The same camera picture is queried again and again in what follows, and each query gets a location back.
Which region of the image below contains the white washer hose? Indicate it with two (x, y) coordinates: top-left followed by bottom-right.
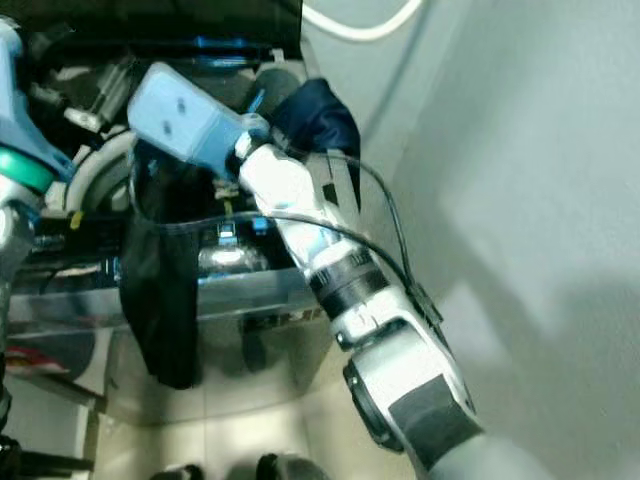
(300, 0), (426, 43)

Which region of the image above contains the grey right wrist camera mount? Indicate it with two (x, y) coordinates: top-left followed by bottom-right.
(128, 62), (266, 181)

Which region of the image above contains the dark navy garment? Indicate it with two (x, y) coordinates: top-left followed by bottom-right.
(120, 78), (363, 391)

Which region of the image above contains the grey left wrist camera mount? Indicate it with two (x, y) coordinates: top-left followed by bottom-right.
(0, 20), (76, 183)

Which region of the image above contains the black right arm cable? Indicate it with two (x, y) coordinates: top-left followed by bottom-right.
(128, 150), (446, 326)

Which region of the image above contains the grey top-loading washing machine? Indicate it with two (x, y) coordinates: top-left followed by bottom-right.
(5, 50), (361, 426)

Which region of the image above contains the dark glass washing machine lid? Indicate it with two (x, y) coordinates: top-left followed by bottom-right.
(15, 0), (306, 56)

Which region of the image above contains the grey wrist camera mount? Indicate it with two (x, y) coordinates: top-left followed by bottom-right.
(128, 62), (266, 181)
(0, 20), (76, 183)

